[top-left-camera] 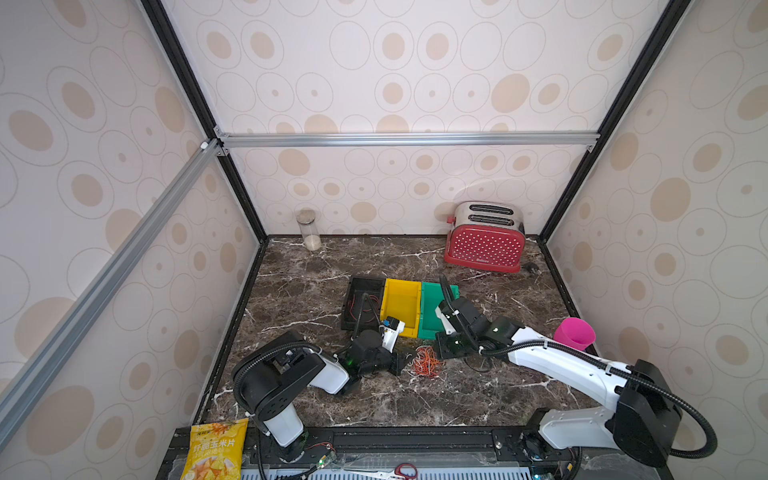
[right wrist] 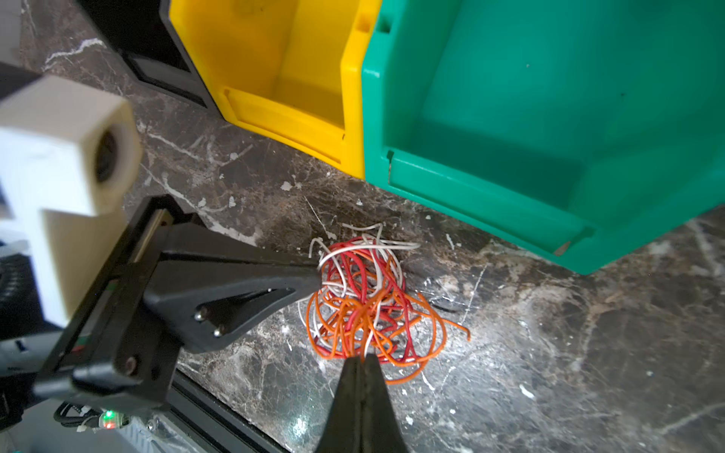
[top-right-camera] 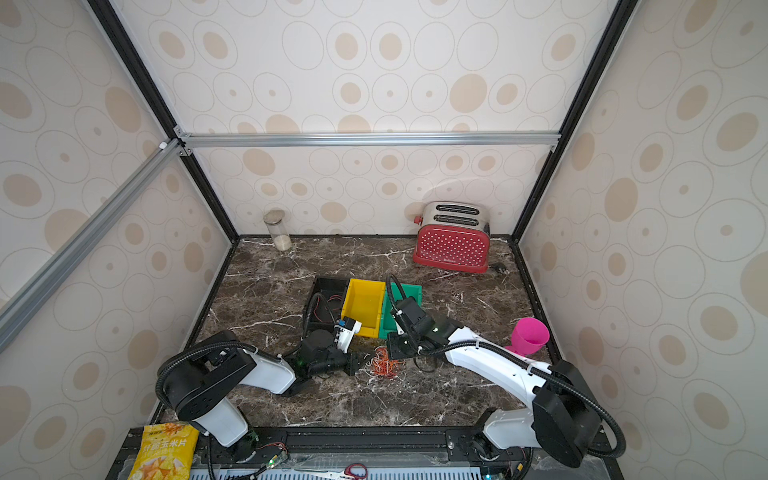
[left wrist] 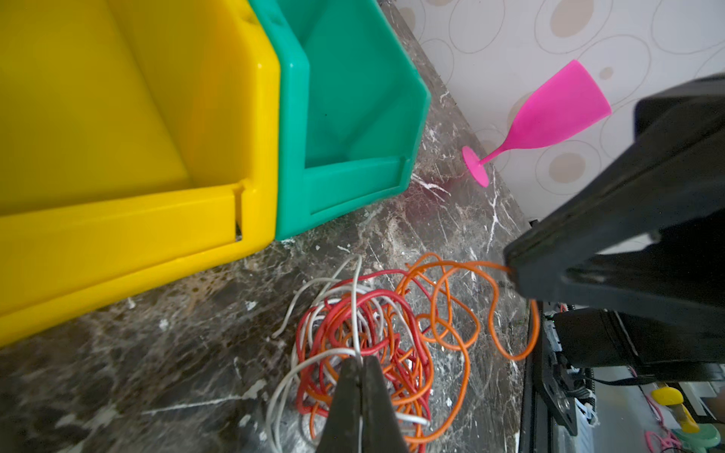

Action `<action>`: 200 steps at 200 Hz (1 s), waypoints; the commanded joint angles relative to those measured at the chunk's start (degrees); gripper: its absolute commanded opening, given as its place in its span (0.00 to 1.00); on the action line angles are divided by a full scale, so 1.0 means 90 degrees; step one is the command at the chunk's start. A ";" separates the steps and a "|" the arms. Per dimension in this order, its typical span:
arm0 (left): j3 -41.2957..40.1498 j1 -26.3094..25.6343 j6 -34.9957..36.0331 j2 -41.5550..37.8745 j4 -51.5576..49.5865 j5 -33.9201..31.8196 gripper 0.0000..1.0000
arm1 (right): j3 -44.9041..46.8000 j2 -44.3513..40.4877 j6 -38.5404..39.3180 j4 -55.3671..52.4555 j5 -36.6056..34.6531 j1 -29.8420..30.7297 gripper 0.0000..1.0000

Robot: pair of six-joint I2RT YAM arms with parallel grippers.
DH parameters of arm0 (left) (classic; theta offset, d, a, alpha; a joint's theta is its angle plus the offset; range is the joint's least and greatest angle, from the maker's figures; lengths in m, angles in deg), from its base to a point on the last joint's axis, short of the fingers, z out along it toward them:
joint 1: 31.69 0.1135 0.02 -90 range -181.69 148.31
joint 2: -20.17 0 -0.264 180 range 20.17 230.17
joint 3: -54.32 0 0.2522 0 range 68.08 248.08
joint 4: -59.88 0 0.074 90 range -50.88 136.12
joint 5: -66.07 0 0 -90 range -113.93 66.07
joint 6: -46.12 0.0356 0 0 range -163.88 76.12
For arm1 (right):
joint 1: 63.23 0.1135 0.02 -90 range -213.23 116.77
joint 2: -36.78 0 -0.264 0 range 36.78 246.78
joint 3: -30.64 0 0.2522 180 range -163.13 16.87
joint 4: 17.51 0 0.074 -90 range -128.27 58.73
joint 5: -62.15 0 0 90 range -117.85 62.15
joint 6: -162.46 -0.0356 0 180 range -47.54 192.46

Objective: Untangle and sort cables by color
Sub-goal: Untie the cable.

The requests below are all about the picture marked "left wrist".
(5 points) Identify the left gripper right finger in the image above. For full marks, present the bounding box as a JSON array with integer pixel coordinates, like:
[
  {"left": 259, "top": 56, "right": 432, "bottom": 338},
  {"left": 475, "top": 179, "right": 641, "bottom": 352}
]
[{"left": 361, "top": 356, "right": 408, "bottom": 453}]

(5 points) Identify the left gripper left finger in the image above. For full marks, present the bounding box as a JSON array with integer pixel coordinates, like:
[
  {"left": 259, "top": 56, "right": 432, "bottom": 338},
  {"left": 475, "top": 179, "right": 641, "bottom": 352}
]
[{"left": 315, "top": 358, "right": 363, "bottom": 453}]

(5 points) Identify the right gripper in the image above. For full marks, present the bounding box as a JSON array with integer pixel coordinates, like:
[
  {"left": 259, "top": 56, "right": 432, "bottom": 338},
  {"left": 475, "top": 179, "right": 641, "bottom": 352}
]
[{"left": 504, "top": 75, "right": 724, "bottom": 381}]

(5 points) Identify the orange cable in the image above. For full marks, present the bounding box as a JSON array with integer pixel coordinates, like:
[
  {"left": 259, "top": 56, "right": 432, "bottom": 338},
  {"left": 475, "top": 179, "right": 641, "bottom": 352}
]
[{"left": 293, "top": 252, "right": 542, "bottom": 453}]

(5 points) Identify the white cable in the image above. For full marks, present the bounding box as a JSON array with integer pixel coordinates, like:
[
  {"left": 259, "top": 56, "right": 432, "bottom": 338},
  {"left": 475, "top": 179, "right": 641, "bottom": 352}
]
[{"left": 264, "top": 254, "right": 432, "bottom": 453}]

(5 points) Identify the red cable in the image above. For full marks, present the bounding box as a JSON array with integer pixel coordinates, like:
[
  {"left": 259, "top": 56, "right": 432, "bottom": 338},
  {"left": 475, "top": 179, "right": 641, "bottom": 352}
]
[{"left": 293, "top": 269, "right": 434, "bottom": 453}]

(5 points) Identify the pink plastic goblet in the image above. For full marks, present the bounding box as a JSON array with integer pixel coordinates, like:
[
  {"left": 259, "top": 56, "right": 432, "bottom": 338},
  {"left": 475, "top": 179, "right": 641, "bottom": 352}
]
[{"left": 462, "top": 60, "right": 612, "bottom": 187}]

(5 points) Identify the green plastic bin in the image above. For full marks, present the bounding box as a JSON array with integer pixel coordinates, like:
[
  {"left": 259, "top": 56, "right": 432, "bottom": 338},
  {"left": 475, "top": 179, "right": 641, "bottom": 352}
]
[{"left": 252, "top": 1, "right": 430, "bottom": 240}]

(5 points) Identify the yellow plastic bin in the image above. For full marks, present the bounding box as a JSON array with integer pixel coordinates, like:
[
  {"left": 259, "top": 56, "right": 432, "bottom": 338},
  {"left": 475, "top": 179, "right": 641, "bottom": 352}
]
[{"left": 1, "top": 1, "right": 281, "bottom": 345}]

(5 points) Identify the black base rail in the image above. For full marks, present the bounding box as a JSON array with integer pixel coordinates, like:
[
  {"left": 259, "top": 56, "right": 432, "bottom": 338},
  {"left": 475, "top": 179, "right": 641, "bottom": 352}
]
[{"left": 517, "top": 302, "right": 599, "bottom": 453}]

